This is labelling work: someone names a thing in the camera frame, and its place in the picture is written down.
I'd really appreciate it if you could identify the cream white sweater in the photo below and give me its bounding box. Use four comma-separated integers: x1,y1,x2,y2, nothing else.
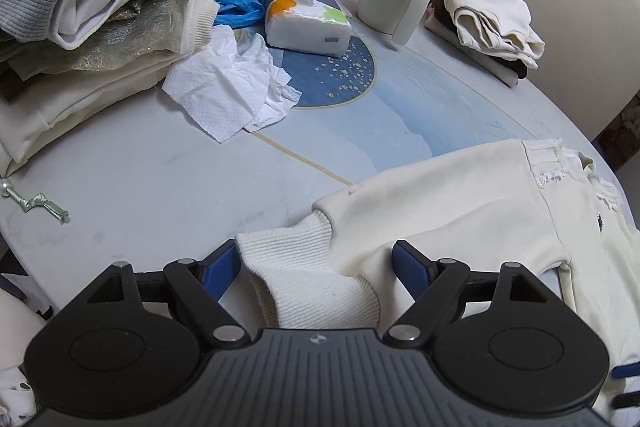
236,140,639,426

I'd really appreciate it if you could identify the pile of folded clothes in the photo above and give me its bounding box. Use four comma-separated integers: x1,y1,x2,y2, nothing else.
1,0,219,174

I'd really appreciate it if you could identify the crumpled white paper towel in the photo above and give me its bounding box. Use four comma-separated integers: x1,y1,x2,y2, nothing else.
163,25,302,143

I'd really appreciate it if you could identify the folded white garment stack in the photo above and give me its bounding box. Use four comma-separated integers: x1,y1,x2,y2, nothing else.
424,0,546,88

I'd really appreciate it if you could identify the blue crumpled cloth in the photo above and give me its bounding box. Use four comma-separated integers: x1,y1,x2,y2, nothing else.
214,0,266,29

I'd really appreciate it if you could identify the white tissue pack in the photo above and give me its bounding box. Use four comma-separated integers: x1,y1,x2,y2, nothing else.
264,0,352,57

